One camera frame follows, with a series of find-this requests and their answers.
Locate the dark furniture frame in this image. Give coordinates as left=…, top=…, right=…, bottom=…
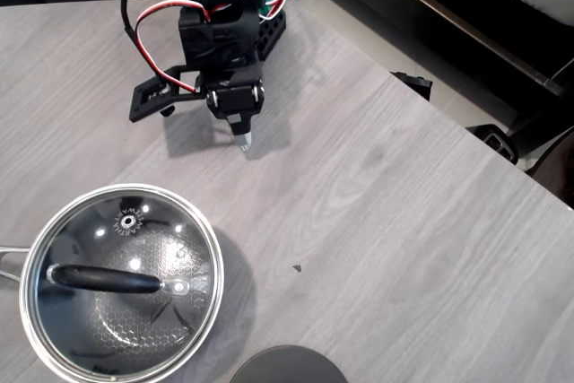
left=295, top=0, right=574, bottom=155

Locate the glass lid with black handle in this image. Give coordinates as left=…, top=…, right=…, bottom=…
left=20, top=184, right=224, bottom=382

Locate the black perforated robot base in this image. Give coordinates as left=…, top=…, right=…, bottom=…
left=253, top=8, right=288, bottom=64

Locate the black metal pot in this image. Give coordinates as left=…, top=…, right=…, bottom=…
left=0, top=183, right=225, bottom=383

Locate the dark brown rounded object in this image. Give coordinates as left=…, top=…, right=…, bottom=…
left=524, top=125, right=574, bottom=212

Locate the red white gripper wire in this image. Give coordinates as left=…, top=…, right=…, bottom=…
left=134, top=0, right=234, bottom=93

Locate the dark round disc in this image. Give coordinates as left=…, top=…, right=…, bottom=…
left=228, top=344, right=349, bottom=383

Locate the large black table clamp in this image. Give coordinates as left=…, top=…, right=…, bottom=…
left=465, top=124, right=521, bottom=165

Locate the small black table clamp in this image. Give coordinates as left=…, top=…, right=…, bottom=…
left=388, top=71, right=434, bottom=102

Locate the black camera bracket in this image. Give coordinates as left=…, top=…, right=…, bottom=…
left=128, top=65, right=207, bottom=124

